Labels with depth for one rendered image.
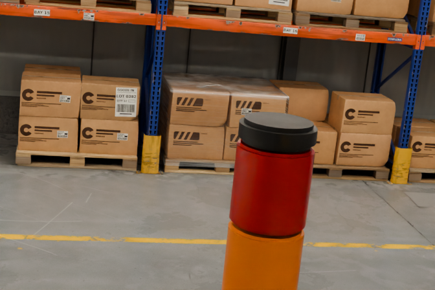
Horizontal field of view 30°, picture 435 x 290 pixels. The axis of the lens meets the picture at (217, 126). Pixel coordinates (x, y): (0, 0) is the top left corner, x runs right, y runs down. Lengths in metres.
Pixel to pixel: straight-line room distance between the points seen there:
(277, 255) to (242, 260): 0.02
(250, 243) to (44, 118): 7.73
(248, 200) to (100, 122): 7.73
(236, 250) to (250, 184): 0.05
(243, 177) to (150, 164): 7.72
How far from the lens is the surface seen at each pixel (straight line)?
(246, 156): 0.50
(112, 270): 6.00
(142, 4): 7.98
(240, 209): 0.51
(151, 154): 8.19
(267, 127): 0.49
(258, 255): 0.51
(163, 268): 6.09
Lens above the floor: 2.45
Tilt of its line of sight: 14 degrees down
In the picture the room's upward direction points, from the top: 6 degrees clockwise
